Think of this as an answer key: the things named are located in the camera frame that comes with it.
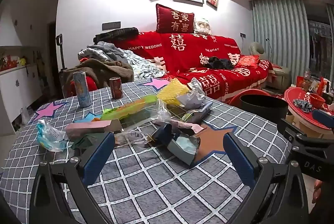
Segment white paper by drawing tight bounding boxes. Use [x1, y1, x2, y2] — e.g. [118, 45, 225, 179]
[179, 77, 206, 110]

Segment small red patterned cushion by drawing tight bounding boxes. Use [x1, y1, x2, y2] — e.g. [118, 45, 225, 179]
[236, 54, 261, 68]

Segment grey checked star tablecloth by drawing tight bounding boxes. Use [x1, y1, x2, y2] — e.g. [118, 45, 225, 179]
[0, 77, 293, 224]

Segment blue grey knotted cloth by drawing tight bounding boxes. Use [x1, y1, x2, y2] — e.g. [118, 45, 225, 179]
[293, 98, 314, 113]

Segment round red table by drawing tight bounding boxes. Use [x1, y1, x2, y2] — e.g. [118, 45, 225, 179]
[283, 86, 334, 138]

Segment red covered sofa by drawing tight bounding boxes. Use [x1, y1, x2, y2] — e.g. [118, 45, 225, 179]
[111, 31, 274, 107]

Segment yellow foam fruit net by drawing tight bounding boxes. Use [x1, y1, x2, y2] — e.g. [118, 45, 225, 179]
[157, 78, 190, 106]

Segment black suitcase with handle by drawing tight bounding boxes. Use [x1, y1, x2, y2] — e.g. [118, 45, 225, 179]
[56, 34, 79, 99]

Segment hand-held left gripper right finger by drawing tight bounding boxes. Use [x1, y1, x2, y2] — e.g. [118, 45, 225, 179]
[222, 132, 310, 224]

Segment dark green paper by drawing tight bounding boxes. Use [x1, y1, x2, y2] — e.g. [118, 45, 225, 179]
[70, 135, 102, 150]

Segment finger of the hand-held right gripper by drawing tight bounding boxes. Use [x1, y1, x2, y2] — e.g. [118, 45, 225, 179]
[278, 118, 334, 154]
[312, 109, 334, 131]

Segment pink paper wrapper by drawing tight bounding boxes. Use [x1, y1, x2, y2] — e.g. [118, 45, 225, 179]
[154, 120, 206, 136]

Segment person's right hand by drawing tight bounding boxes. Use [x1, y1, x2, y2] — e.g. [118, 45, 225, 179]
[314, 179, 323, 204]

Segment grey blanket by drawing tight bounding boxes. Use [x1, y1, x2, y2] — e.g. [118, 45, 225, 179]
[78, 42, 126, 63]

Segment glass jar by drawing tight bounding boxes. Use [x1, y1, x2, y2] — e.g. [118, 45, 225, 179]
[303, 71, 312, 90]

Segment short red drink can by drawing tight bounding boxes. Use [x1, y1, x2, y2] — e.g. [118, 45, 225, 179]
[109, 77, 124, 99]

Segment brown fleece coat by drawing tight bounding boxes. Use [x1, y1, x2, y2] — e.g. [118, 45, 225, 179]
[63, 58, 135, 89]

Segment clear plastic bag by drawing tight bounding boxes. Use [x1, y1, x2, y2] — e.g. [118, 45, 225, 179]
[115, 101, 173, 146]

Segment red plastic chair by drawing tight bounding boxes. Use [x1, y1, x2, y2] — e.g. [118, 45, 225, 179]
[86, 77, 100, 91]
[227, 88, 272, 107]

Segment dark blue box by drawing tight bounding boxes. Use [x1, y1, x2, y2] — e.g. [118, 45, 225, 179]
[150, 123, 180, 147]

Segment hanging dark clothes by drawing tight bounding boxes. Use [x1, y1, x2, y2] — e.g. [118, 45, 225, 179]
[309, 28, 326, 70]

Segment pink cardboard box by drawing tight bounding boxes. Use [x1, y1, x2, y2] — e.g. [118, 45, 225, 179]
[65, 120, 122, 139]

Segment red bowl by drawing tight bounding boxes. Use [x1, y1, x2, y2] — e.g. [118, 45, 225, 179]
[308, 94, 326, 109]

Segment tall blue drink can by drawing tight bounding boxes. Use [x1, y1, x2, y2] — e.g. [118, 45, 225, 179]
[72, 71, 92, 108]

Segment large red printed cushion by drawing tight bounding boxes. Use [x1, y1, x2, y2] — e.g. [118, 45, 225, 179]
[156, 3, 196, 34]

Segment black trash bin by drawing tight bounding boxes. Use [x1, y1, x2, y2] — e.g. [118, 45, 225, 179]
[239, 94, 289, 133]

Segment white cabinet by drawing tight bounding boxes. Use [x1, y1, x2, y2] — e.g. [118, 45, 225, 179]
[0, 64, 43, 136]

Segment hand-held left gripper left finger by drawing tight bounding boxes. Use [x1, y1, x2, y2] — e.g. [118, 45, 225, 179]
[29, 131, 116, 224]

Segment green white snack packet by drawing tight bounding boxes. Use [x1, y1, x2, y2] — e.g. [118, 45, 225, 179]
[181, 101, 213, 121]

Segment blue white plastic wrapper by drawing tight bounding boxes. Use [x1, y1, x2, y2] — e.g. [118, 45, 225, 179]
[37, 119, 72, 152]

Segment pale green curtain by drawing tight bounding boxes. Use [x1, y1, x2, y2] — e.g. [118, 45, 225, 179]
[249, 0, 311, 84]
[325, 4, 334, 39]

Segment light blue carton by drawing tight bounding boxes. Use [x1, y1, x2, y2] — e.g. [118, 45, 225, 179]
[167, 133, 200, 166]

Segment black folded blanket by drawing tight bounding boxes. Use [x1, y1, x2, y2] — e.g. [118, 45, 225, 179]
[94, 27, 139, 43]

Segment black wall panel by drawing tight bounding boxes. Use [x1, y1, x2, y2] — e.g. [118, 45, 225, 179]
[102, 21, 121, 31]

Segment beige leather armchair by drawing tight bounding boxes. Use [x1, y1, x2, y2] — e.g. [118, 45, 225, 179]
[249, 42, 291, 89]

